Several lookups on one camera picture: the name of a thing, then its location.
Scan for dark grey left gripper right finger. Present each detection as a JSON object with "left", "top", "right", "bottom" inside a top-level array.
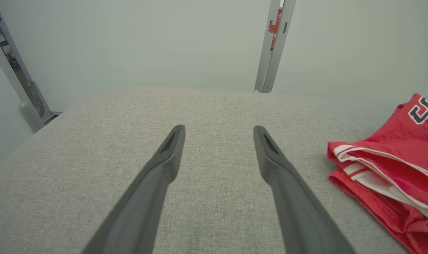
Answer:
[{"left": 253, "top": 125, "right": 357, "bottom": 254}]

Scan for red shorts with white stripes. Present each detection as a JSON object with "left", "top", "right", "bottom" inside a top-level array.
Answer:
[{"left": 327, "top": 141, "right": 428, "bottom": 254}]

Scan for orange sticker on post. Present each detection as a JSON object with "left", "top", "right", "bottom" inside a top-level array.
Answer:
[{"left": 269, "top": 7, "right": 283, "bottom": 34}]

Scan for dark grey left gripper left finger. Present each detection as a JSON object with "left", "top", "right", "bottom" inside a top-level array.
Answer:
[{"left": 80, "top": 124, "right": 186, "bottom": 254}]

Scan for grey aluminium partition post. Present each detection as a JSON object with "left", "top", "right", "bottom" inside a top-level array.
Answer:
[{"left": 254, "top": 0, "right": 297, "bottom": 94}]

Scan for grey post with cable clutter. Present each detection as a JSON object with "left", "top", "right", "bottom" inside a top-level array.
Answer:
[{"left": 0, "top": 0, "right": 63, "bottom": 134}]

